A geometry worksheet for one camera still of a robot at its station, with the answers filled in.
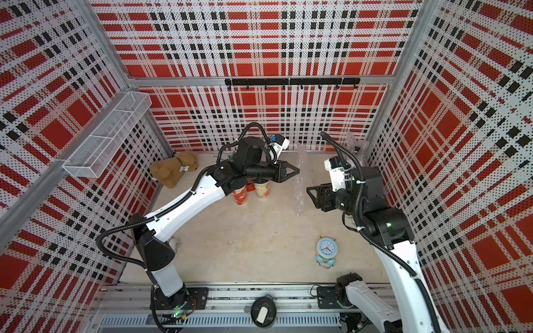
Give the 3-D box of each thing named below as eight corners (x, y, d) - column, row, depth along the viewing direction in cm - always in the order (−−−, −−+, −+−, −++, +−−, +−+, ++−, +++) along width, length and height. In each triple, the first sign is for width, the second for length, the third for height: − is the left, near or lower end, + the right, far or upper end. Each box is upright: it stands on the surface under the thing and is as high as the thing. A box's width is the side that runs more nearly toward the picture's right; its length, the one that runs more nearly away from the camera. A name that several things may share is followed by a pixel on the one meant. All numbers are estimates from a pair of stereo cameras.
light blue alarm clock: (315, 265, 82) (316, 262, 79) (317, 239, 89) (318, 235, 86) (335, 269, 81) (337, 267, 78) (335, 242, 88) (337, 239, 85)
